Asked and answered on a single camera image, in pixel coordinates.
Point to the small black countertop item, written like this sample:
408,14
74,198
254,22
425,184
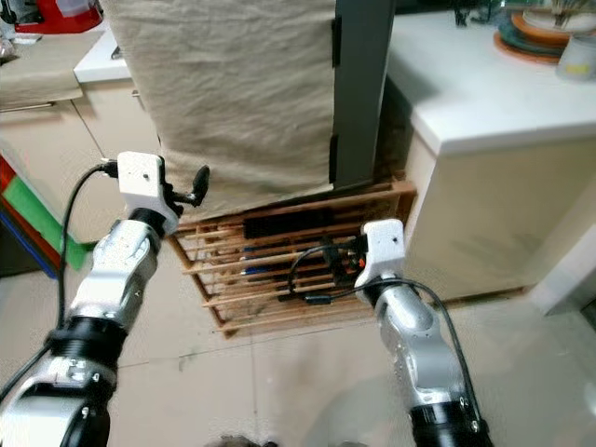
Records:
480,15

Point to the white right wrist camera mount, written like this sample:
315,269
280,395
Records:
385,247

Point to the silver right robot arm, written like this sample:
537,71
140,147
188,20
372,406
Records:
414,345

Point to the wooden pallet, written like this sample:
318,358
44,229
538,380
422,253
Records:
261,279

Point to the white cup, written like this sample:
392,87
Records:
577,58

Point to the white counter cabinet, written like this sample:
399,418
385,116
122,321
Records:
494,168

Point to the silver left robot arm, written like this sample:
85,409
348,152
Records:
116,270

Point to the stack of coloured plates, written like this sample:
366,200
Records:
531,39

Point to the red kitchen appliance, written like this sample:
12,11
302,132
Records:
65,14

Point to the beige fridge cover cloth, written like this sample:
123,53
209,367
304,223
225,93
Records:
223,93

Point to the beige kitchen cabinet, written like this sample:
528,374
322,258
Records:
84,140

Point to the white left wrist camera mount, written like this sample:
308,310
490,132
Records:
142,177

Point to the orange cutting board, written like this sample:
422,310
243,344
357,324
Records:
9,172

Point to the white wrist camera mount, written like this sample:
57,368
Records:
142,177
385,247

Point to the beige counter cloth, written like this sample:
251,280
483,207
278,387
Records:
47,70

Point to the green cutting board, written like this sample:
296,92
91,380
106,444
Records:
47,219

